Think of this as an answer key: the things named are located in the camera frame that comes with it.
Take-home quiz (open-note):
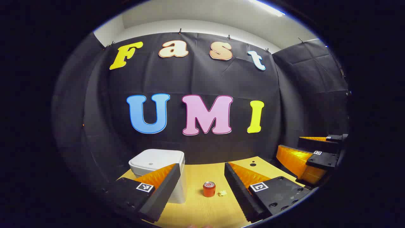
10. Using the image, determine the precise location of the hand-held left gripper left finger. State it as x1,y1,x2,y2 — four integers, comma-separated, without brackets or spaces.
103,163,181,223

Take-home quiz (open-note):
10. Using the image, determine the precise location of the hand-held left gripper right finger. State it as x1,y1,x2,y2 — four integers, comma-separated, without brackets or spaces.
224,162,314,223

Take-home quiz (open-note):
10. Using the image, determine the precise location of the red pop can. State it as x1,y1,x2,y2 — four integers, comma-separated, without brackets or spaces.
203,181,216,198

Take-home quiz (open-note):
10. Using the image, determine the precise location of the white desktop garbage bin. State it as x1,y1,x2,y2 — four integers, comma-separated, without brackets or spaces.
128,149,187,204

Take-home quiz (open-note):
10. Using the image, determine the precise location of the wooden desktop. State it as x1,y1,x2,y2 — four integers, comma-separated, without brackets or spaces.
117,156,306,228

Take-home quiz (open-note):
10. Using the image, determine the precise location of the black backdrop cloth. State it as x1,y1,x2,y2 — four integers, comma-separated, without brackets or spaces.
52,32,350,190

